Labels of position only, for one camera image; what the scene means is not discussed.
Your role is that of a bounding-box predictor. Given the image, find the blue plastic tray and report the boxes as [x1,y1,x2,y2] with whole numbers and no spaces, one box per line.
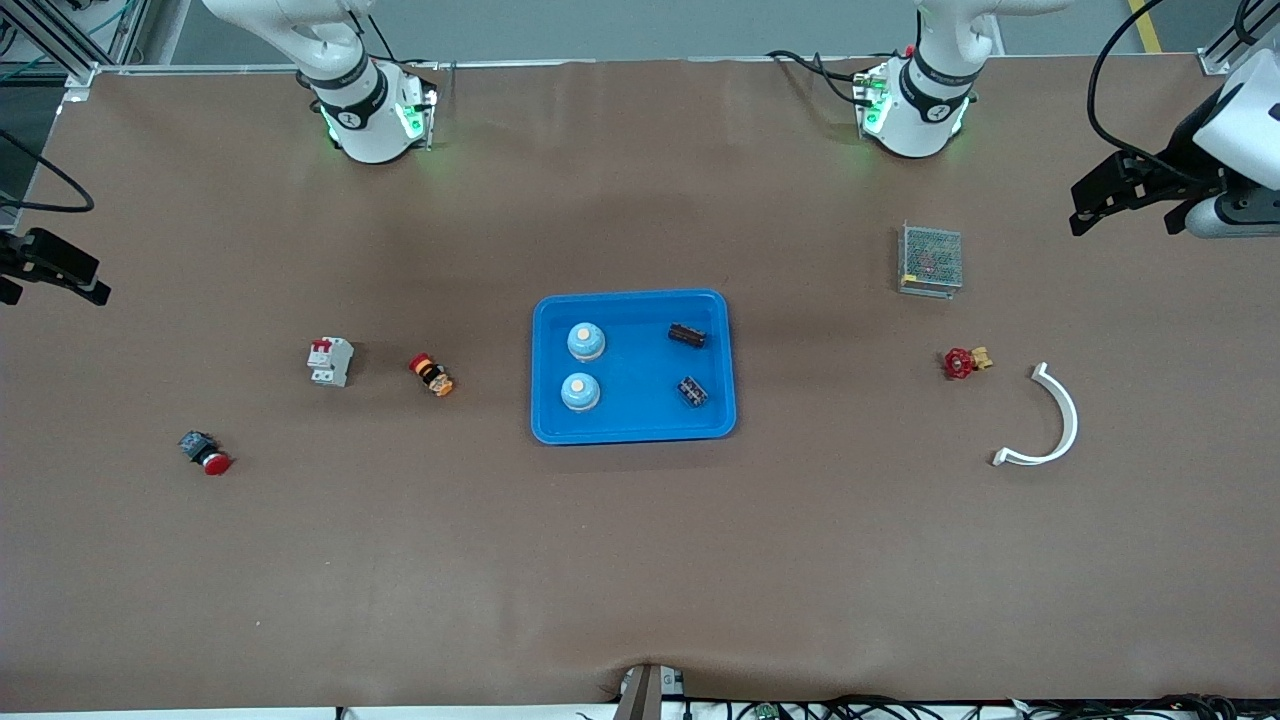
[530,289,738,446]

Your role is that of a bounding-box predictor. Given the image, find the brown table mat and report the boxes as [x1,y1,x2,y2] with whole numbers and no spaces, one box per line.
[0,55,1280,713]

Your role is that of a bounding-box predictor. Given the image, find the red valve handle yellow fitting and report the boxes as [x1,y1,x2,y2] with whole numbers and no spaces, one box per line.
[942,345,994,381]

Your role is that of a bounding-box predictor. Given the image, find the red push button black base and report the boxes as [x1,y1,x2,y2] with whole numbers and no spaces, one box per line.
[177,430,234,477]

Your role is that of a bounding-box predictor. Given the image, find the metal mesh power supply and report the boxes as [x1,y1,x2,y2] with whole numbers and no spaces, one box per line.
[897,223,965,300]

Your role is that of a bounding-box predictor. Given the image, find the grey metal bracket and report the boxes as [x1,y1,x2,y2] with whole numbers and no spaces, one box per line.
[612,663,689,720]

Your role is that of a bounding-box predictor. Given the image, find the white curved plastic bracket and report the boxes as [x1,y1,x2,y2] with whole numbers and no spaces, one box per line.
[990,362,1080,468]

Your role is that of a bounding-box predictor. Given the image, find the orange black emergency stop button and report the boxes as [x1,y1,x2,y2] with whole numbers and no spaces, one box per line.
[408,352,455,399]

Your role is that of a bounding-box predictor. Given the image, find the white red circuit breaker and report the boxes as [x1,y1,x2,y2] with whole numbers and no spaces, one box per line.
[306,336,355,388]

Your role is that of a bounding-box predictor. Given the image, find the black arm base cables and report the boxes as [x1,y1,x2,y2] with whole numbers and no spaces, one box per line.
[766,48,873,107]

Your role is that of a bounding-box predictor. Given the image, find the aluminium frame profile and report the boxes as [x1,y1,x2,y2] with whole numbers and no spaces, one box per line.
[0,0,101,101]
[1195,0,1280,76]

